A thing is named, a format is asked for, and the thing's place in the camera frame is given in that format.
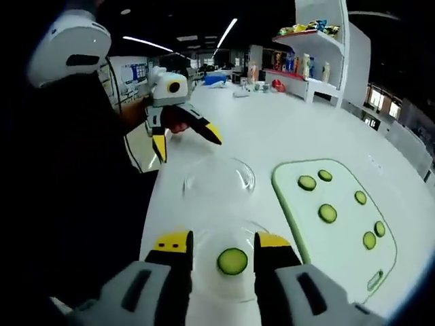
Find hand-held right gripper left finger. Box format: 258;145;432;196
66;230;194;326

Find ceiling light strip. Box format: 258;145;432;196
212;17;239;58
122;35;174;54

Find white green-edged cutting board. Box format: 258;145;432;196
271;158;398;305

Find group of cucumber slices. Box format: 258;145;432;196
297;168;387;251

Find person's dark clothing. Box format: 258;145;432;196
0;67;160;326

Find white chest-worn device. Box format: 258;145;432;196
26;9;112;88

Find black cable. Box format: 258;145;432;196
105;57;143;174

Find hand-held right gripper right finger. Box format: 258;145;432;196
253;230;387;326

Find white shelf unit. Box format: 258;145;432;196
271;0;372;108

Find clear petri dish base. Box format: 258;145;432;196
190;219;275;305

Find blue box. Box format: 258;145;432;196
203;75;227;88

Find wall posters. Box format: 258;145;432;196
120;62;149;86

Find single round cucumber slice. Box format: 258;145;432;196
216;247;249;275

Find pile of snack packets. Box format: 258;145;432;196
277;19;341;37

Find clear glass bowl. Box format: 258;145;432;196
182;156;256;200

